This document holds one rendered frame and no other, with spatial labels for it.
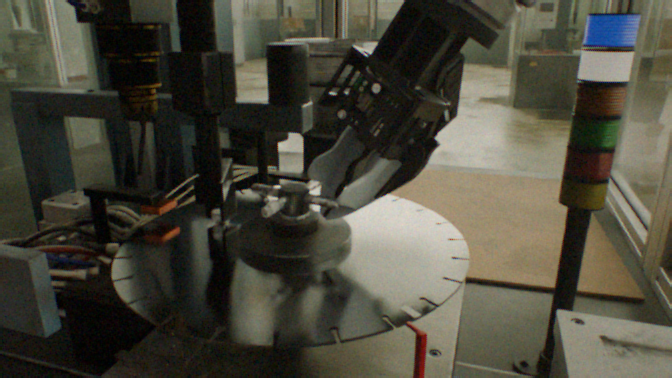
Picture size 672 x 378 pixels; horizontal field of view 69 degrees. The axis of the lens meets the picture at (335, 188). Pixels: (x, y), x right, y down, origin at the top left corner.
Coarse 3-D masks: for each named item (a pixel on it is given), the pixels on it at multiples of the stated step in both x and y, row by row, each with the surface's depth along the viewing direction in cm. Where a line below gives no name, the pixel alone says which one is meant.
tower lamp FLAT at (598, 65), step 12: (588, 48) 47; (600, 48) 47; (612, 48) 47; (624, 48) 47; (588, 60) 46; (600, 60) 45; (612, 60) 45; (624, 60) 45; (588, 72) 46; (600, 72) 45; (612, 72) 45; (624, 72) 45
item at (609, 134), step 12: (576, 120) 48; (588, 120) 47; (600, 120) 47; (612, 120) 46; (576, 132) 48; (588, 132) 47; (600, 132) 47; (612, 132) 47; (576, 144) 49; (588, 144) 48; (600, 144) 47; (612, 144) 48
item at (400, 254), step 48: (144, 240) 47; (192, 240) 47; (384, 240) 47; (432, 240) 47; (144, 288) 39; (192, 288) 39; (240, 288) 39; (288, 288) 39; (336, 288) 39; (384, 288) 39; (432, 288) 39; (192, 336) 33; (240, 336) 33; (288, 336) 33
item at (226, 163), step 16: (208, 128) 43; (208, 144) 43; (208, 160) 44; (224, 160) 50; (208, 176) 44; (224, 176) 45; (208, 192) 44; (224, 192) 44; (208, 208) 50; (224, 208) 50
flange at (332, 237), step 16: (256, 224) 48; (272, 224) 46; (288, 224) 45; (304, 224) 45; (320, 224) 48; (336, 224) 48; (240, 240) 45; (256, 240) 45; (272, 240) 45; (288, 240) 44; (304, 240) 45; (320, 240) 45; (336, 240) 45; (256, 256) 43; (272, 256) 42; (288, 256) 42; (304, 256) 42; (320, 256) 43; (336, 256) 44
